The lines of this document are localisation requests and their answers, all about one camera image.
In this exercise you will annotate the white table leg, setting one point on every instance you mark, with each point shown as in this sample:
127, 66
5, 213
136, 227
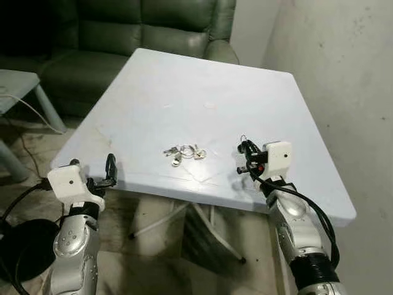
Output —
221, 236
161, 220

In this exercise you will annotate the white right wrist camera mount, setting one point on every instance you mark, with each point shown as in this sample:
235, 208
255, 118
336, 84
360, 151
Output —
277, 158

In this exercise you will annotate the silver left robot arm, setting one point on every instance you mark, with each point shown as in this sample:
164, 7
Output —
72, 246

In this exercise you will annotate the silver key bunch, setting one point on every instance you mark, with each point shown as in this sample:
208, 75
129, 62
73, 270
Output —
183, 153

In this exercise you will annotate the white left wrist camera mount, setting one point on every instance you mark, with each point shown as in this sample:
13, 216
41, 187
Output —
69, 181

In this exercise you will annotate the small grey side table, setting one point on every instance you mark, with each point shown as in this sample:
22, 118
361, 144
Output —
15, 86

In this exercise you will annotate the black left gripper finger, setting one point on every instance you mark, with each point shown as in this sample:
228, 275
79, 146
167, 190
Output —
75, 163
111, 169

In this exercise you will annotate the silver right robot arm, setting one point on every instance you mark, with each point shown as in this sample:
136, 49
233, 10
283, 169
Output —
301, 239

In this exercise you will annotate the dark green leather sofa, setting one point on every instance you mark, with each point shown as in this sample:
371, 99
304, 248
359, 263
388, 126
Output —
123, 43

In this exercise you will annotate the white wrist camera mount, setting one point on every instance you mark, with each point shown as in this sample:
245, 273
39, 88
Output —
69, 181
277, 158

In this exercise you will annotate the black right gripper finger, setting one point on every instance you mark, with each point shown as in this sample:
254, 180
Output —
248, 147
243, 169

